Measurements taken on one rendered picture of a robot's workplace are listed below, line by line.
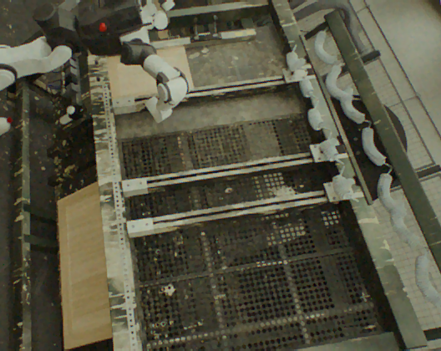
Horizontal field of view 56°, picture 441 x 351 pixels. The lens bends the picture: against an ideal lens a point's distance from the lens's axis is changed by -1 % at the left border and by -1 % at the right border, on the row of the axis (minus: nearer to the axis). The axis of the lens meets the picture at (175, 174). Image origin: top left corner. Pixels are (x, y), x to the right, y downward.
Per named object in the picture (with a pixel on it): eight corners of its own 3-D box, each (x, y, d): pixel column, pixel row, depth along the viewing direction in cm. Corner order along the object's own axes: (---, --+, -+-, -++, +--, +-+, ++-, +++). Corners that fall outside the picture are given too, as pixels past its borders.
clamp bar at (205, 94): (113, 104, 244) (107, 77, 223) (308, 76, 252) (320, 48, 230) (114, 118, 240) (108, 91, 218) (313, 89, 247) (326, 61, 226)
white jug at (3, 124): (-16, 123, 272) (3, 109, 264) (-3, 129, 280) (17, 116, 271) (-17, 135, 268) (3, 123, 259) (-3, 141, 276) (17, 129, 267)
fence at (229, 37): (106, 53, 262) (105, 48, 259) (253, 33, 268) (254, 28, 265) (107, 58, 260) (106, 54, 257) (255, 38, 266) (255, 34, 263)
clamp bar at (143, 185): (123, 183, 221) (116, 161, 199) (337, 150, 228) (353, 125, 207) (124, 200, 216) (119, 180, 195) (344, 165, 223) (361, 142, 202)
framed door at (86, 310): (60, 201, 268) (58, 200, 266) (126, 169, 245) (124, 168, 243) (67, 349, 228) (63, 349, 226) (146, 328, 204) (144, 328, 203)
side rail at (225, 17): (104, 32, 279) (102, 18, 269) (264, 11, 286) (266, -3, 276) (105, 38, 276) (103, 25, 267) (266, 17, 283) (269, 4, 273)
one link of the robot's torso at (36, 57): (-19, 74, 208) (63, 42, 199) (-18, 48, 216) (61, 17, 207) (1, 91, 221) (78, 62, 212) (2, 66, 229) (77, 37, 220)
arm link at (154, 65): (191, 73, 177) (163, 51, 190) (166, 81, 172) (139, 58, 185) (190, 95, 185) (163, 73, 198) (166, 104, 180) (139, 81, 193)
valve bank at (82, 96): (43, 57, 257) (70, 38, 246) (60, 68, 268) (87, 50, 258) (44, 124, 234) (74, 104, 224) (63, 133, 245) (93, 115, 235)
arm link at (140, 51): (141, 53, 184) (126, 41, 192) (136, 73, 189) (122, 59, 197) (162, 54, 191) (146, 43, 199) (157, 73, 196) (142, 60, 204)
